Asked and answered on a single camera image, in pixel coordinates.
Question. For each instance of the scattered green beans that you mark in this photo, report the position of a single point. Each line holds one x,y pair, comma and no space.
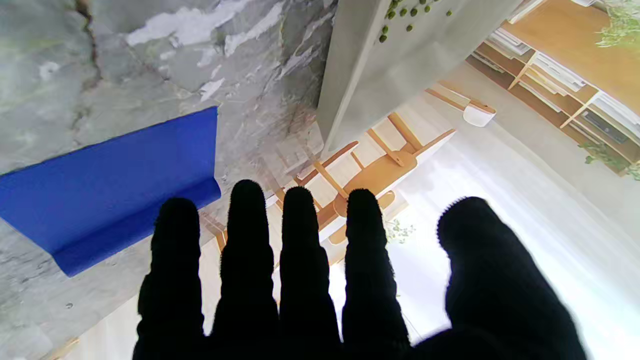
401,12

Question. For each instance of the blue plastic scraper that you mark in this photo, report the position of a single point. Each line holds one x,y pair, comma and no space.
110,190

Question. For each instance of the white baking tray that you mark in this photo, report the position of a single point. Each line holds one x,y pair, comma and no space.
380,80

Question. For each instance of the printed room scene backdrop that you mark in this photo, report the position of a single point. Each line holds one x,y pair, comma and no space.
550,200

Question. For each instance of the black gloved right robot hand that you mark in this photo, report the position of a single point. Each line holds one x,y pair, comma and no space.
300,280

